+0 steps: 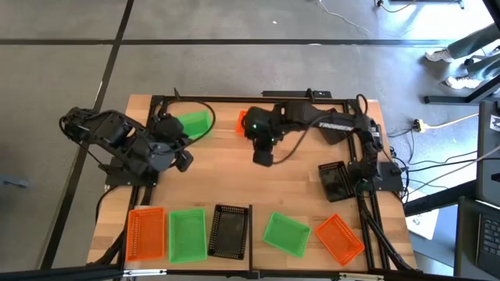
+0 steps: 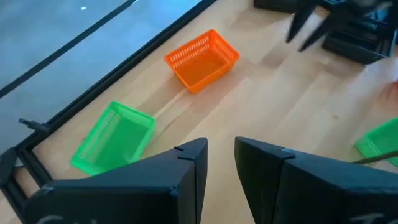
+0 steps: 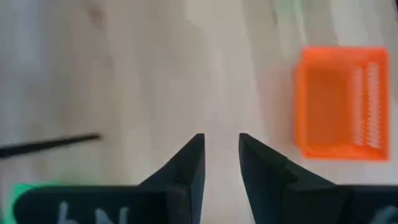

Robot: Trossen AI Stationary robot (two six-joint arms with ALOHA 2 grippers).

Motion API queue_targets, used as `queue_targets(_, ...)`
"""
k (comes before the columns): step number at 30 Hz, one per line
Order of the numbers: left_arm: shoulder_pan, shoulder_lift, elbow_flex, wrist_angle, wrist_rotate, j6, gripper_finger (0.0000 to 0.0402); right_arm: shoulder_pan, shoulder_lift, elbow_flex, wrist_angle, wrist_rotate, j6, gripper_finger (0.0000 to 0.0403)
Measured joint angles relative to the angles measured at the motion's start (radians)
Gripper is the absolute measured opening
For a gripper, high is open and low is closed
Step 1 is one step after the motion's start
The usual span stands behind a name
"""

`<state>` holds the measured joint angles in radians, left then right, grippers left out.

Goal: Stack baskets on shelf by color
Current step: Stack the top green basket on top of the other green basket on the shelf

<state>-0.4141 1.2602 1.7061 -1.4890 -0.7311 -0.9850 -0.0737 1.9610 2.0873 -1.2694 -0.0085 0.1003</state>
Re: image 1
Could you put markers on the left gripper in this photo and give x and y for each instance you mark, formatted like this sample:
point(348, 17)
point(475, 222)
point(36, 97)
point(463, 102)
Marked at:
point(163, 156)

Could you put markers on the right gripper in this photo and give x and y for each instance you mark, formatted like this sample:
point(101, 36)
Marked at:
point(259, 129)

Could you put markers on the orange plastic basket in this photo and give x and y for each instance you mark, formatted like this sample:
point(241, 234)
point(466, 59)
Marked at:
point(240, 123)
point(145, 234)
point(339, 240)

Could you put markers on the green plastic basket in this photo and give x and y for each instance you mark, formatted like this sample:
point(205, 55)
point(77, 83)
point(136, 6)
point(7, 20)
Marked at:
point(199, 125)
point(187, 236)
point(286, 235)

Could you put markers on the black plastic basket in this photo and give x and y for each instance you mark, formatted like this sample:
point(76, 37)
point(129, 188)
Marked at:
point(336, 137)
point(335, 181)
point(228, 232)

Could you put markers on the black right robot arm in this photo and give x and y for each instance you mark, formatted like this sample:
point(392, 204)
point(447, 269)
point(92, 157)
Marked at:
point(340, 125)

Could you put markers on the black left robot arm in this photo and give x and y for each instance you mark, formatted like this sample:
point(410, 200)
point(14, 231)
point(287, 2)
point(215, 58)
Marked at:
point(113, 132)

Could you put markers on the black shelf divider bar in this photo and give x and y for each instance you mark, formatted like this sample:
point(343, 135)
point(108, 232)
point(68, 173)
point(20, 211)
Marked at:
point(250, 234)

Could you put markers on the white paper sheet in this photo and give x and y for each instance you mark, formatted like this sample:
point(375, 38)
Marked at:
point(423, 224)

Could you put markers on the black diagonal desk bar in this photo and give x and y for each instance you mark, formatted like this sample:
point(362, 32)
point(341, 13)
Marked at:
point(437, 200)

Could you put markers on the black desk foot bar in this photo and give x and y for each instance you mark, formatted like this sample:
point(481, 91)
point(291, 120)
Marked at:
point(449, 99)

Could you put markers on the person's white shoe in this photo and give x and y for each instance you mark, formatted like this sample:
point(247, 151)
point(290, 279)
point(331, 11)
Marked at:
point(463, 82)
point(438, 55)

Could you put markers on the grey computer case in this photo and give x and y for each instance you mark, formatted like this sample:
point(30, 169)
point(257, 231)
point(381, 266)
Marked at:
point(488, 171)

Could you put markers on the dark laptop keyboard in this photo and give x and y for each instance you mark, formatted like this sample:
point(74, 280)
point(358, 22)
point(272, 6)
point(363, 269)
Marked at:
point(488, 242)

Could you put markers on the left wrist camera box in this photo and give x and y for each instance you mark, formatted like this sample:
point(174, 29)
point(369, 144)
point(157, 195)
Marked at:
point(184, 161)

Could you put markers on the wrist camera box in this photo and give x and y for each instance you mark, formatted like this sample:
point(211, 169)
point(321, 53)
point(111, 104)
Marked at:
point(184, 161)
point(263, 158)

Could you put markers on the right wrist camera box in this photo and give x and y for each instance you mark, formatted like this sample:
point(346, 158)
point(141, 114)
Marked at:
point(263, 158)

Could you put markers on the black aluminium table frame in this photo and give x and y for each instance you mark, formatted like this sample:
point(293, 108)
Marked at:
point(234, 100)

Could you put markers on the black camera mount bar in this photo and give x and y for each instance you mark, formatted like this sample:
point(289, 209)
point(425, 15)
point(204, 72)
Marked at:
point(289, 94)

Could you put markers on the silver frame bracket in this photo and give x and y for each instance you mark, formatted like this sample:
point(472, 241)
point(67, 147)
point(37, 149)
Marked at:
point(361, 277)
point(144, 272)

